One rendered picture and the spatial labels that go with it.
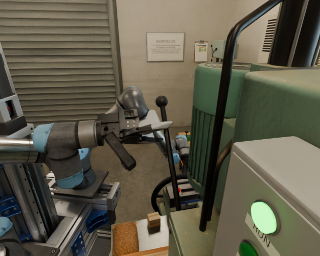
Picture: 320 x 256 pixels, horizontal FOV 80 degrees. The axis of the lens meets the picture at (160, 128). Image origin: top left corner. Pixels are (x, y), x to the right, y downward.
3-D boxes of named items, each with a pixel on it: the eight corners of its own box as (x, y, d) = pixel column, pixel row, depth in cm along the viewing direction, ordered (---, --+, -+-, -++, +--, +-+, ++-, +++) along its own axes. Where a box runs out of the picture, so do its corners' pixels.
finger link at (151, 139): (161, 125, 65) (140, 121, 58) (164, 142, 63) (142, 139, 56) (155, 128, 67) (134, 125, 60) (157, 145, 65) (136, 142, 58)
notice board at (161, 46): (183, 61, 330) (184, 31, 312) (183, 61, 329) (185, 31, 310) (146, 62, 323) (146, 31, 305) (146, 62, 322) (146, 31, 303)
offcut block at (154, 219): (158, 218, 77) (158, 211, 75) (160, 225, 74) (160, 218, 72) (147, 221, 76) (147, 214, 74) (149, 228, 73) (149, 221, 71)
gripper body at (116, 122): (139, 108, 53) (94, 111, 51) (142, 137, 51) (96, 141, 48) (138, 119, 60) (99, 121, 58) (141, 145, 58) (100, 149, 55)
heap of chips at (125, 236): (136, 221, 76) (135, 214, 74) (140, 257, 63) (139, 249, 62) (113, 225, 74) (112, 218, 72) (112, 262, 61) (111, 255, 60)
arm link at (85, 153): (65, 174, 100) (60, 152, 94) (71, 160, 112) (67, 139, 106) (89, 171, 102) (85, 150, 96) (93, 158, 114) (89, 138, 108)
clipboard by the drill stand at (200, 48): (205, 61, 335) (208, 40, 321) (207, 61, 330) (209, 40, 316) (193, 61, 332) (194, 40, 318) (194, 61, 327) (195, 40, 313)
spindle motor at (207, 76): (229, 159, 63) (247, 60, 51) (267, 197, 48) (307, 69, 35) (179, 165, 60) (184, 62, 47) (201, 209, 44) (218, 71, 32)
